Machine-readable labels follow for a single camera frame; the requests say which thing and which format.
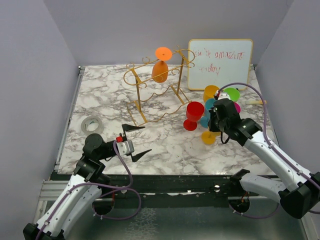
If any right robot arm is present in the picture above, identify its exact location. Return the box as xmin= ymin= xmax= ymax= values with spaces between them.
xmin=208 ymin=98 xmax=320 ymax=219

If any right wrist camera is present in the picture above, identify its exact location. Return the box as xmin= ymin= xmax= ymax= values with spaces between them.
xmin=214 ymin=90 xmax=231 ymax=100

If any red wine glass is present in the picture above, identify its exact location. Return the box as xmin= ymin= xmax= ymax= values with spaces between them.
xmin=183 ymin=101 xmax=205 ymax=131

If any whiteboard marker pen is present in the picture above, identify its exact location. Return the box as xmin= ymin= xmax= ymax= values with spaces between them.
xmin=245 ymin=100 xmax=267 ymax=105

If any teal wine glass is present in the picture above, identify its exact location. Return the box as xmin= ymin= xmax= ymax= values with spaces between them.
xmin=199 ymin=98 xmax=216 ymax=129

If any small whiteboard with writing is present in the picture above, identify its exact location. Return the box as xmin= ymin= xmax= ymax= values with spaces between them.
xmin=187 ymin=38 xmax=254 ymax=91

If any amber wine glass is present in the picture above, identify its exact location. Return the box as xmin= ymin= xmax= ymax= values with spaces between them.
xmin=201 ymin=130 xmax=221 ymax=145

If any clear tape roll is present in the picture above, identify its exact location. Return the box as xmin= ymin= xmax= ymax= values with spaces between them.
xmin=80 ymin=115 xmax=104 ymax=136

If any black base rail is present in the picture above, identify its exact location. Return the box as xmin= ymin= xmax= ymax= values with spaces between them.
xmin=49 ymin=172 xmax=261 ymax=210

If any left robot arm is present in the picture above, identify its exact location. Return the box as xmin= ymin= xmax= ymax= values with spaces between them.
xmin=23 ymin=124 xmax=146 ymax=240

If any yellow wine glass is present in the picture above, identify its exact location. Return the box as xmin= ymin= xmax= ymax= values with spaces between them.
xmin=203 ymin=85 xmax=220 ymax=103

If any gold wire glass rack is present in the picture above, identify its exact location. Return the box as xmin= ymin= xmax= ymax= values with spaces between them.
xmin=123 ymin=47 xmax=192 ymax=127

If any magenta wine glass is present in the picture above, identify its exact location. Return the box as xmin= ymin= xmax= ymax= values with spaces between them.
xmin=234 ymin=102 xmax=241 ymax=113

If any orange wine glass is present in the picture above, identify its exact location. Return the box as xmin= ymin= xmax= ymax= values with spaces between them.
xmin=151 ymin=46 xmax=173 ymax=83

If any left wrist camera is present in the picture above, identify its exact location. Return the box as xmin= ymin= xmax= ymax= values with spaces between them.
xmin=116 ymin=136 xmax=135 ymax=156

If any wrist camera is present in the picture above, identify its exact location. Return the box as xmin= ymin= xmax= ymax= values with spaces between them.
xmin=214 ymin=90 xmax=231 ymax=100
xmin=116 ymin=136 xmax=135 ymax=156

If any green wine glass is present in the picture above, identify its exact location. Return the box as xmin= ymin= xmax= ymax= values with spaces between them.
xmin=223 ymin=87 xmax=241 ymax=102

